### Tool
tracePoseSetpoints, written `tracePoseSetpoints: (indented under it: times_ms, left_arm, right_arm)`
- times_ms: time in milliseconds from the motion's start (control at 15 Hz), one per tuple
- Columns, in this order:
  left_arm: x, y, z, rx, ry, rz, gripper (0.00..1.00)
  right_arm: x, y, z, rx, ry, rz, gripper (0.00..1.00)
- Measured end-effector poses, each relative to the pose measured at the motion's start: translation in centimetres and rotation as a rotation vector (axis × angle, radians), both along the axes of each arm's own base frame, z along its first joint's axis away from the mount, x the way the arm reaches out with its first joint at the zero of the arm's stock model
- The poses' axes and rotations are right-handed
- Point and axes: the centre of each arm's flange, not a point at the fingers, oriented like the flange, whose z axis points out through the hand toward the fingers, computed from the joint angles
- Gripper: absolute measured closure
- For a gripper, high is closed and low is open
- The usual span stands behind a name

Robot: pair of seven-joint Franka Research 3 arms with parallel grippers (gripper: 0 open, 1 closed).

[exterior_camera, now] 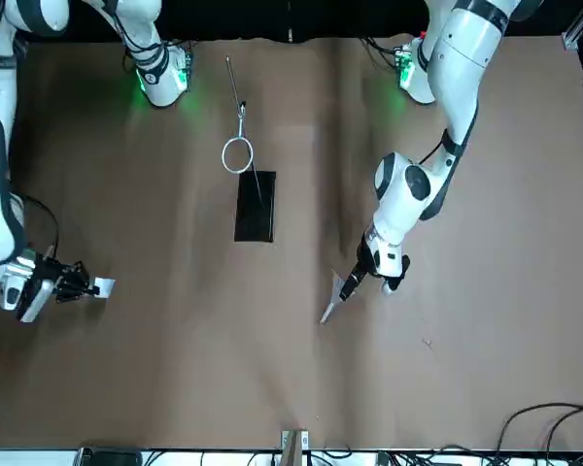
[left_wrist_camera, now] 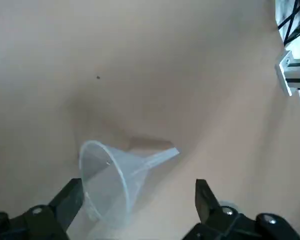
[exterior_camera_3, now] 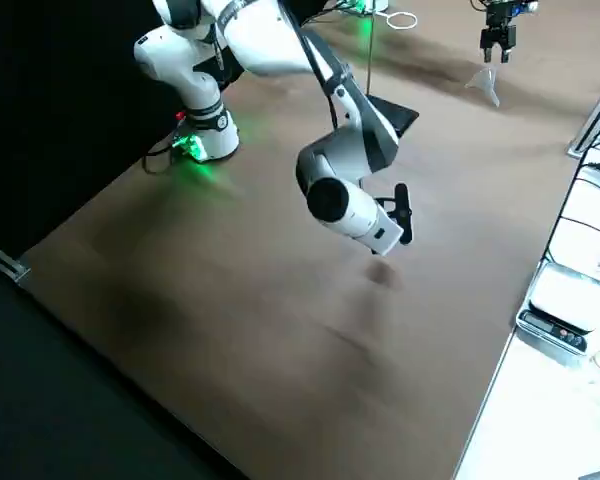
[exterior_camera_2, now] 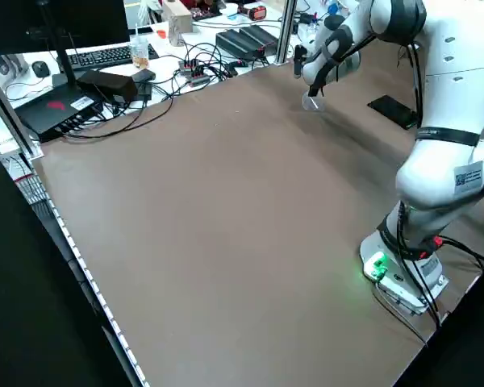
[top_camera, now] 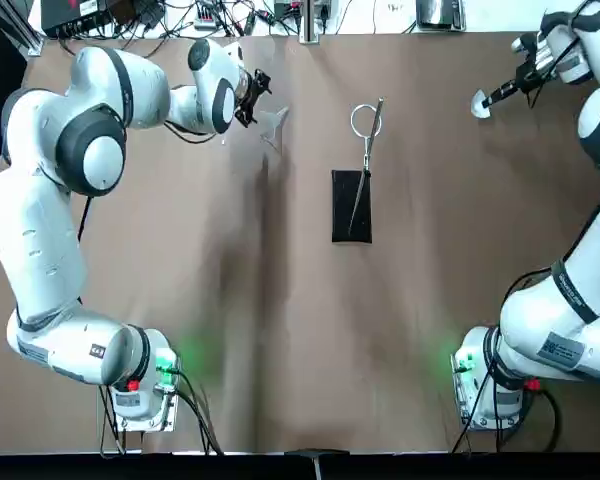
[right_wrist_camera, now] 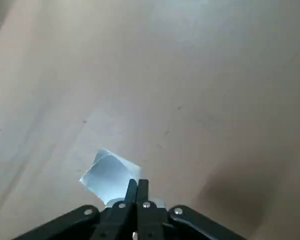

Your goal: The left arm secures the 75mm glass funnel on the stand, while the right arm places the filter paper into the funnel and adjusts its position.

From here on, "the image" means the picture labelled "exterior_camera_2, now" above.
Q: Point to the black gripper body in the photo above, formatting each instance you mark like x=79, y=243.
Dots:
x=316, y=82

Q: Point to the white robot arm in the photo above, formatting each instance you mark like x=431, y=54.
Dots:
x=447, y=101

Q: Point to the black monitor stand pole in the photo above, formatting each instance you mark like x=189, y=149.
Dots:
x=62, y=52

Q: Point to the black power brick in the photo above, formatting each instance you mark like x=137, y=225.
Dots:
x=262, y=36
x=236, y=40

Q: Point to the red and black tool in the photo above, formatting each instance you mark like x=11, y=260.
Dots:
x=256, y=13

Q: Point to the grey USB hub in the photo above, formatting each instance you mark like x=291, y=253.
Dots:
x=193, y=72

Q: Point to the clear glass flask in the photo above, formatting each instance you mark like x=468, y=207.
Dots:
x=176, y=38

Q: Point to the light wooden box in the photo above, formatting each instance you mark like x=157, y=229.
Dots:
x=177, y=20

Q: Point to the orange plastic piece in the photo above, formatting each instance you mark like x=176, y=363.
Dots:
x=161, y=33

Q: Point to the small black box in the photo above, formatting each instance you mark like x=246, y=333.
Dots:
x=143, y=75

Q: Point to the clear drink cup with straw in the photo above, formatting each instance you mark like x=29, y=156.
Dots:
x=139, y=52

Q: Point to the black power adapter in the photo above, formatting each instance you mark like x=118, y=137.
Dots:
x=109, y=84

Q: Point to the black keyboard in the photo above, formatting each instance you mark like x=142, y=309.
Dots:
x=105, y=56

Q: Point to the black computer monitor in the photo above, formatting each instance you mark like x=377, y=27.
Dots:
x=84, y=20

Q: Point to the black computer box red logo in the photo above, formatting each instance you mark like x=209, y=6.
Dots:
x=52, y=111

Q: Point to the black computer mouse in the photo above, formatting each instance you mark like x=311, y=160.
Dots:
x=40, y=68

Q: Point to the aluminium profile post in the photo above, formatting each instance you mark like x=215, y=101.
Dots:
x=285, y=32

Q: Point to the aluminium frame rail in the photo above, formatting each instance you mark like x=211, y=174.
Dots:
x=8, y=109

